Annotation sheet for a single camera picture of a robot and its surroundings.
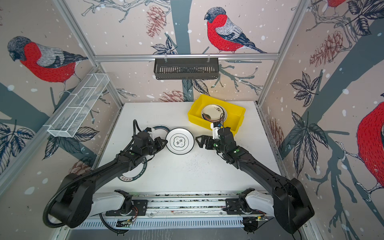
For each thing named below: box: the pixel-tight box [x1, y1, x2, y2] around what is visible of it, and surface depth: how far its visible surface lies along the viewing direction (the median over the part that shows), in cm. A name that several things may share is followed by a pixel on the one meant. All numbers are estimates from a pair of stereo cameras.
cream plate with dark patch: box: [201, 104, 228, 123], surface depth 112 cm
